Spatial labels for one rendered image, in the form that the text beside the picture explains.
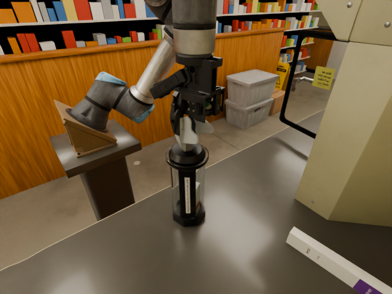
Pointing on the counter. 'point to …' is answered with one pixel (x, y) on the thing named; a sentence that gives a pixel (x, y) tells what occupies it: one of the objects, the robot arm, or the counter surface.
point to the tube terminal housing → (356, 130)
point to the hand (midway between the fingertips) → (187, 141)
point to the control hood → (340, 16)
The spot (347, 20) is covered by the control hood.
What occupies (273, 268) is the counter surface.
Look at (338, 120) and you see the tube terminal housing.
